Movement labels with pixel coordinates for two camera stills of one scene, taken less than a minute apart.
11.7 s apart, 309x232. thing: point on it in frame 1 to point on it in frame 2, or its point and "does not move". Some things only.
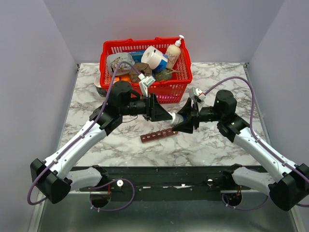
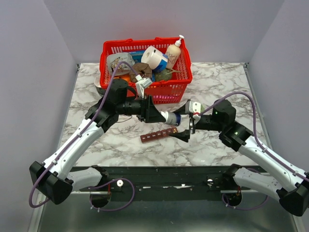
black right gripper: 187,126 to 185,135
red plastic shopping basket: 171,91 does not move
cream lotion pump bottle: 173,53 does not move
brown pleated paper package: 144,68 does not move
